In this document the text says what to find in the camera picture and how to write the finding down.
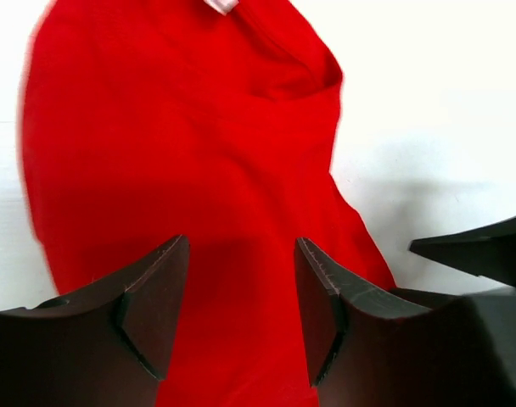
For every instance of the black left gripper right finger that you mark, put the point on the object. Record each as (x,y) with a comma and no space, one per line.
(366,346)

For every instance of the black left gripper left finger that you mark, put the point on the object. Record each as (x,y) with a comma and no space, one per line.
(106,344)

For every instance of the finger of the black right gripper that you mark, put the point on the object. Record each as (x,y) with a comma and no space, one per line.
(488,251)

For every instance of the red t shirt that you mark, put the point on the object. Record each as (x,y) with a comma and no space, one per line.
(143,120)

